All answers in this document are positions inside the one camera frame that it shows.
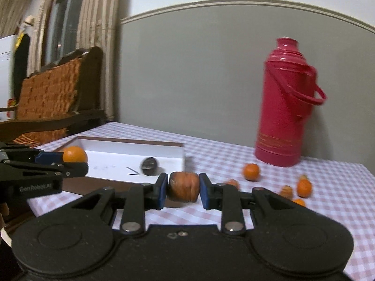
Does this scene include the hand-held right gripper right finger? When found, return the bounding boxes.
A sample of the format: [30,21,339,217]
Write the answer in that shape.
[198,173,306,237]

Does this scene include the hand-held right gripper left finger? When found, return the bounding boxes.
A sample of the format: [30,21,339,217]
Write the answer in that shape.
[70,173,169,236]

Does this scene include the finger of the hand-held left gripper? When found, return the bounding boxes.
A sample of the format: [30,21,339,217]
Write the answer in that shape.
[0,142,64,165]
[0,161,89,180]

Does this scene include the white box with brown rim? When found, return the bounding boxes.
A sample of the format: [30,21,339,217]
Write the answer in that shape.
[59,136,186,203]

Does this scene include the dark round object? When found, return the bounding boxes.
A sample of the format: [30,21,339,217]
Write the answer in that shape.
[140,157,160,177]

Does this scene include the pink checkered tablecloth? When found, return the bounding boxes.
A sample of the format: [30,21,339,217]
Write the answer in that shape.
[27,121,375,281]

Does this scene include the orange woven chair cushion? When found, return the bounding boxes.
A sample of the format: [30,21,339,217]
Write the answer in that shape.
[11,57,83,148]

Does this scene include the white appliance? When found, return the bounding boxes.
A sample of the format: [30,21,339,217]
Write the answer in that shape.
[0,34,19,122]

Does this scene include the dark hanging garment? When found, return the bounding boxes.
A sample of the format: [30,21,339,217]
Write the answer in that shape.
[12,32,31,101]

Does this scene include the dark wooden chair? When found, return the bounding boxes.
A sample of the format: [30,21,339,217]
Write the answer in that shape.
[0,46,108,153]

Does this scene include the red thermos flask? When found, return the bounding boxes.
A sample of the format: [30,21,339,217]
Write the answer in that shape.
[254,36,328,168]

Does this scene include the beige striped curtain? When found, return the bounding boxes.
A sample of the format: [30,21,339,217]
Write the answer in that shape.
[75,0,123,122]
[29,0,64,75]

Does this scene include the window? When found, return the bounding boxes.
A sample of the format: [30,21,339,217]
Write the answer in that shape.
[45,0,89,66]

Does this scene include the tan drape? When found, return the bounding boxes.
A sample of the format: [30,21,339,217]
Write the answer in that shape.
[0,0,38,39]

